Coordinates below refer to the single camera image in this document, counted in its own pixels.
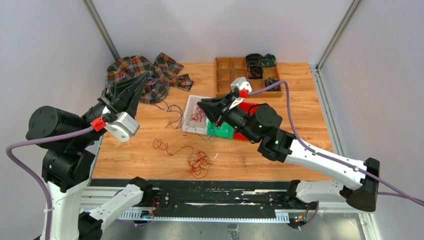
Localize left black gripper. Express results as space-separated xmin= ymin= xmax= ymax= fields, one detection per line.
xmin=74 ymin=69 xmax=152 ymax=146

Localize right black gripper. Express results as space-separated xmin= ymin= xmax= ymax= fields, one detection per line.
xmin=196 ymin=92 xmax=258 ymax=144

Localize red wire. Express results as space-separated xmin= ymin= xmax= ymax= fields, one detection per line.
xmin=189 ymin=105 xmax=208 ymax=124

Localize purple wire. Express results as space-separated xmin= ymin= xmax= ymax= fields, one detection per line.
xmin=145 ymin=76 xmax=186 ymax=131

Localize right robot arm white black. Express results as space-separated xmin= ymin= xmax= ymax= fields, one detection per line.
xmin=197 ymin=93 xmax=380 ymax=212

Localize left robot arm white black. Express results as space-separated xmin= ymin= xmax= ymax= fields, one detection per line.
xmin=26 ymin=73 xmax=154 ymax=240

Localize white plastic bin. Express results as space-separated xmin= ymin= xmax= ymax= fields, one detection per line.
xmin=182 ymin=94 xmax=207 ymax=135

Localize green plastic bin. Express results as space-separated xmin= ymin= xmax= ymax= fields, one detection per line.
xmin=206 ymin=120 xmax=234 ymax=139

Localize red plastic bin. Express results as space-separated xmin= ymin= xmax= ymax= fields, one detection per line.
xmin=232 ymin=101 xmax=260 ymax=141

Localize plaid cloth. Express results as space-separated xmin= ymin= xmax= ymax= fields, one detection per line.
xmin=106 ymin=52 xmax=194 ymax=104

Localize black rolled belt middle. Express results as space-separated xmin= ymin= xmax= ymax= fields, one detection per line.
xmin=248 ymin=65 xmax=264 ymax=80

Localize black rolled belt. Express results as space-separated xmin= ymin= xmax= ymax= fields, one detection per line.
xmin=245 ymin=53 xmax=263 ymax=68
xmin=248 ymin=65 xmax=264 ymax=80

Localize green rolled belt lower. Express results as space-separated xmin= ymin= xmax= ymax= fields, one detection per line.
xmin=264 ymin=77 xmax=281 ymax=92

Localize black rolled belt top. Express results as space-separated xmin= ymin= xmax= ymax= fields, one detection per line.
xmin=245 ymin=53 xmax=263 ymax=68

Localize blue green rolled belt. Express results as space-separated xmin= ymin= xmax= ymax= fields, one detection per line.
xmin=261 ymin=53 xmax=277 ymax=68

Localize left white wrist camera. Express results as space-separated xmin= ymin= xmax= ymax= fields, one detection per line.
xmin=104 ymin=112 xmax=140 ymax=142

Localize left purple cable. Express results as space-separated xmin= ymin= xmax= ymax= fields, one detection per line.
xmin=5 ymin=117 xmax=153 ymax=240

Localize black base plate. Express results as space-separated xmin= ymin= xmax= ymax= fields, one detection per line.
xmin=89 ymin=178 xmax=319 ymax=220

